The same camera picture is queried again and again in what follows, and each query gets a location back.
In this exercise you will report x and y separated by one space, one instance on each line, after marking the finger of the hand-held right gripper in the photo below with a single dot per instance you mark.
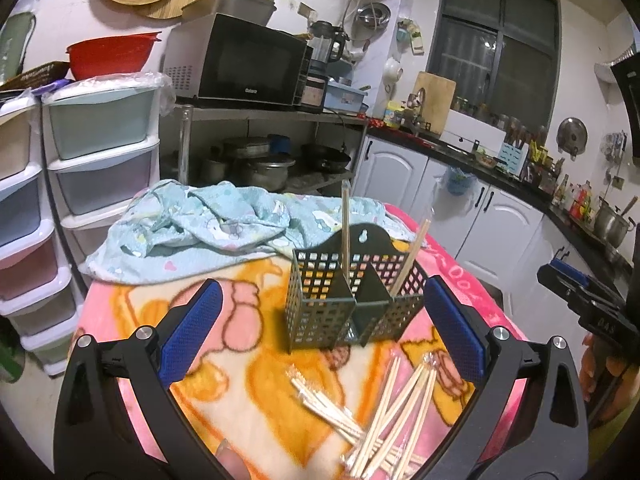
565 272

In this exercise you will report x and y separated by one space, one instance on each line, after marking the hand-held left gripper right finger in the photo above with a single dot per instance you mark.
455 330

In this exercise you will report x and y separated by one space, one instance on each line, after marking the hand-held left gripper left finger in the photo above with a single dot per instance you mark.
192 330

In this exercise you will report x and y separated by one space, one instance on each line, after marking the wooden chopstick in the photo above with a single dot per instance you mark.
345 230
412 255

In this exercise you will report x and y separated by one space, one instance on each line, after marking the pile of chopsticks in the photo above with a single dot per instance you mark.
385 420

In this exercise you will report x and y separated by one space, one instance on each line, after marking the dark green perforated utensil holder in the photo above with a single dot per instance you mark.
320 310

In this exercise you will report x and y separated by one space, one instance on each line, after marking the person's right hand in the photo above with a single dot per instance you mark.
589 365

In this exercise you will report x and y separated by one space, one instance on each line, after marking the person's left hand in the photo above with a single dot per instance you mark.
234 462

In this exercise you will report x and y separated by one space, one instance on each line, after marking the steel stockpot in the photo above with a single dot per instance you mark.
610 222

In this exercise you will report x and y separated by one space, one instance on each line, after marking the row of condiment bottles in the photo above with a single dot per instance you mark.
575 200

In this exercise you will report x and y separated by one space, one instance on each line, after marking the white kitchen cabinets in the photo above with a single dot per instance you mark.
500 230

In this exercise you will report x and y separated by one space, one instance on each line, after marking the pink cartoon blanket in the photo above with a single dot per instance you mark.
260 390

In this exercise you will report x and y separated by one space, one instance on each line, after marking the light blue printed cloth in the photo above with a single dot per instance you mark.
200 225

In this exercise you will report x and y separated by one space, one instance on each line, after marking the light blue knife block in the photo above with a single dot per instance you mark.
514 157

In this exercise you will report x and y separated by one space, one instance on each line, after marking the hanging steel pot lid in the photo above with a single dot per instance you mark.
571 135

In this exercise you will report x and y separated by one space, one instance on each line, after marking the blue plastic bag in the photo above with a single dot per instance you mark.
459 182

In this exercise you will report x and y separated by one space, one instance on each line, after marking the row of spice jars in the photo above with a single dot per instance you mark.
500 120

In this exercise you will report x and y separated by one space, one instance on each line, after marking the white rectangular box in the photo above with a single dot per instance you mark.
475 130

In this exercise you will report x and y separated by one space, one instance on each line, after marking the steel cooking pot with lid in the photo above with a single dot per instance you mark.
267 172

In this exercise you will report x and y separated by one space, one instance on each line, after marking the black range hood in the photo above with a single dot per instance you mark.
630 105

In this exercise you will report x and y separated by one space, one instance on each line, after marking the black wok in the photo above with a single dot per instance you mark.
327 157

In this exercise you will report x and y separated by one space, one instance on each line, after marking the wooden cutting board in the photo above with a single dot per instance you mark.
437 100

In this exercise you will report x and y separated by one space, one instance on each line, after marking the pastel plastic drawer tower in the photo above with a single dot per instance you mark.
100 120
17 200

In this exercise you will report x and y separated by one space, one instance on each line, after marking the steel faucet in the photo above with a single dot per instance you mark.
415 105

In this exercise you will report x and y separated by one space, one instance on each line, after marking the metal shelf rack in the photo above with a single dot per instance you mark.
280 115

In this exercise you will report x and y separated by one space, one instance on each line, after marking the dark framed window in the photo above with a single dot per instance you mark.
495 45

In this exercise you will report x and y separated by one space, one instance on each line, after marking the light blue plastic box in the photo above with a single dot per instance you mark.
345 97

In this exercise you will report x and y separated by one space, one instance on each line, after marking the white kettle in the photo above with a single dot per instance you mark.
392 71

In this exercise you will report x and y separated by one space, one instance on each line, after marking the black microwave oven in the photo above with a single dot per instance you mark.
240 60

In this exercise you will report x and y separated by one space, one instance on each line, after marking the red plastic basin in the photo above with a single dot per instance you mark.
110 57

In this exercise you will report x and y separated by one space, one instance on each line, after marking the dark wicker basket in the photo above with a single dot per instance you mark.
35 75

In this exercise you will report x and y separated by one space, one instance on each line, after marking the black blender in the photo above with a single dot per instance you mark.
325 50

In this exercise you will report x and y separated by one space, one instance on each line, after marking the hanging steel bowl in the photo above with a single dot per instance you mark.
372 16

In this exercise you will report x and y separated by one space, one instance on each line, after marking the steel lidded tray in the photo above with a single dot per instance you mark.
230 5

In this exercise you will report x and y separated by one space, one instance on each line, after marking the pale green tray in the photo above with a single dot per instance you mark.
15 50

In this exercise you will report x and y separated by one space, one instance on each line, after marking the silver exhaust duct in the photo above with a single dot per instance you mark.
622 60

